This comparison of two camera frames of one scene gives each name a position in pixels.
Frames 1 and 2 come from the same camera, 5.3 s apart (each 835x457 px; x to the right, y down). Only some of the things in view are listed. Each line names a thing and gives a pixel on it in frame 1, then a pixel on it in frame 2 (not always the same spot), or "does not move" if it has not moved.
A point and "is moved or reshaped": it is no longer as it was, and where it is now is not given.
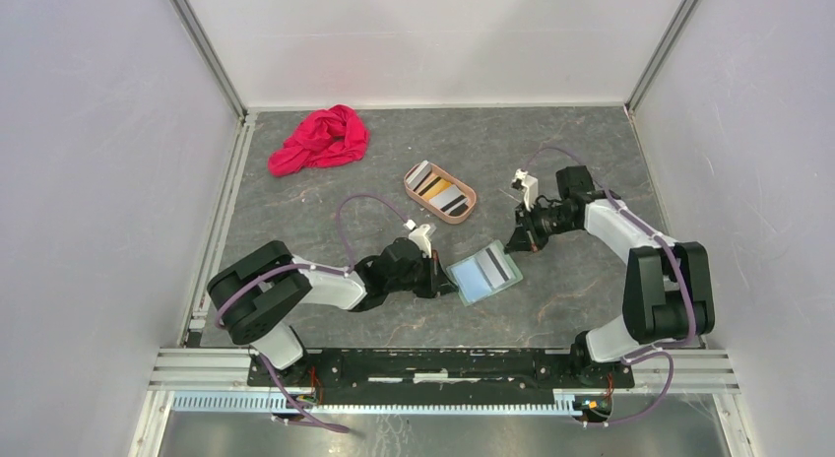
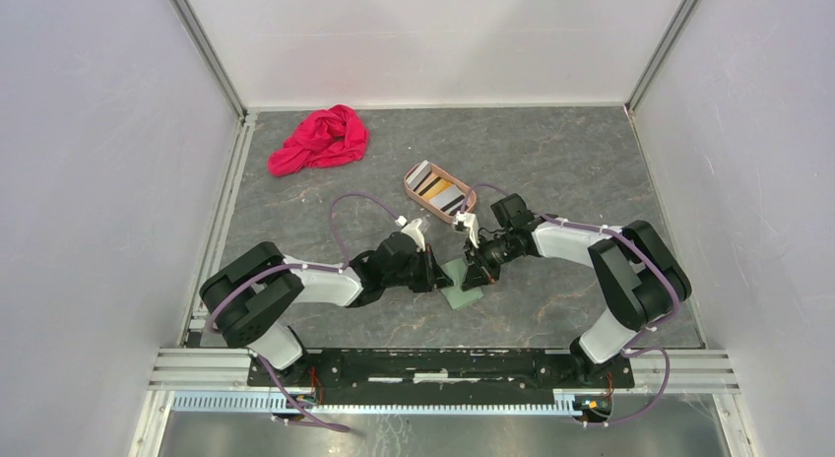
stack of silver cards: [418, 174] does not move
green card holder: [484, 274] is moved or reshaped
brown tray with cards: [439, 192] does not move
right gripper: [519, 240] → [477, 276]
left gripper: [437, 280] does not move
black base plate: [436, 377] does not move
